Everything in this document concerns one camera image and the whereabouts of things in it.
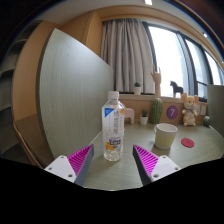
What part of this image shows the pale yellow white cup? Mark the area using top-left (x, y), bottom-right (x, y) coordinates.
top-left (153, 122), bottom-right (179, 151)

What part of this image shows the grey shelf unit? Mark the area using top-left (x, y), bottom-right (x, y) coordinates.
top-left (0, 19), bottom-right (44, 164)

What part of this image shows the purple round number sign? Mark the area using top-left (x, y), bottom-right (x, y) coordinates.
top-left (165, 104), bottom-right (179, 120)

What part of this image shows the black horse figurine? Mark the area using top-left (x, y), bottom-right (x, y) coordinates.
top-left (169, 80), bottom-right (184, 99)

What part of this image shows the tall green cactus ornament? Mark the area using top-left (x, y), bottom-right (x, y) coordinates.
top-left (150, 97), bottom-right (164, 125)

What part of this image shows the flat round red coaster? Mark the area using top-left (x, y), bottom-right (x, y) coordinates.
top-left (180, 137), bottom-right (195, 148)

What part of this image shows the round green cactus ornament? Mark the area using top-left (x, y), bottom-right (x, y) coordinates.
top-left (202, 115), bottom-right (212, 128)

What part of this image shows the beige plush mouse toy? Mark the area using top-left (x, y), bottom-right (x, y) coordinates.
top-left (180, 92), bottom-right (200, 127)

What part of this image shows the dark-framed window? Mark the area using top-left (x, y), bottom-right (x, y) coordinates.
top-left (143, 21), bottom-right (224, 101)

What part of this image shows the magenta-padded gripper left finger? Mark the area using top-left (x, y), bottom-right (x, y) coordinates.
top-left (43, 144), bottom-right (95, 187)

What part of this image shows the pink toy horse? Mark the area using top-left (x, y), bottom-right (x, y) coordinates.
top-left (123, 107), bottom-right (136, 125)

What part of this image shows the clear plastic drink bottle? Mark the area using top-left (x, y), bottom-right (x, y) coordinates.
top-left (101, 90), bottom-right (126, 163)

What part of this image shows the grey desk partition panel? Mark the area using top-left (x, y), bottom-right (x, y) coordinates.
top-left (206, 84), bottom-right (224, 138)
top-left (35, 28), bottom-right (115, 160)

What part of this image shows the wooden hand model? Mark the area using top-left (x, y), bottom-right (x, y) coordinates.
top-left (149, 64), bottom-right (163, 98)

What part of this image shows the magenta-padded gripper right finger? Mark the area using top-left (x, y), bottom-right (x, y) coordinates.
top-left (132, 144), bottom-right (182, 187)

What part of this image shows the grey pleated curtain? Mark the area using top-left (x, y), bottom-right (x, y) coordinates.
top-left (100, 18), bottom-right (156, 95)

